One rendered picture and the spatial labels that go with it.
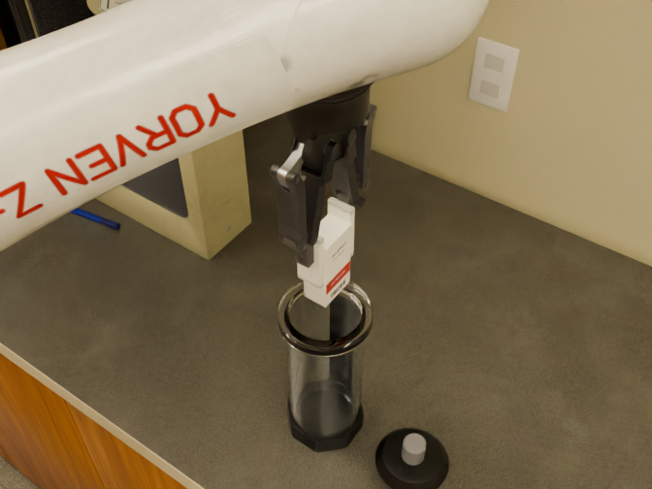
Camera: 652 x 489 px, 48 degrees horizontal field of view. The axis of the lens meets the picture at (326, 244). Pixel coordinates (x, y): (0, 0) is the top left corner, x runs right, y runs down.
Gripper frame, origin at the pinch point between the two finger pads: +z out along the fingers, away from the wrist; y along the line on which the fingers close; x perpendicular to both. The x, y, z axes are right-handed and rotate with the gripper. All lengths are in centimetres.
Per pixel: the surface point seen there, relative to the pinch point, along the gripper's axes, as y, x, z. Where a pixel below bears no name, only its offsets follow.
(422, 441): -0.4, 14.0, 26.1
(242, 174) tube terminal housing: -22.3, -32.2, 21.3
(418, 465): 0.9, 14.6, 29.1
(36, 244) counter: 1, -58, 33
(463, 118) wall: -56, -10, 21
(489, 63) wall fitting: -55, -7, 9
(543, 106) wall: -56, 3, 13
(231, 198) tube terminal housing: -19.3, -32.2, 24.2
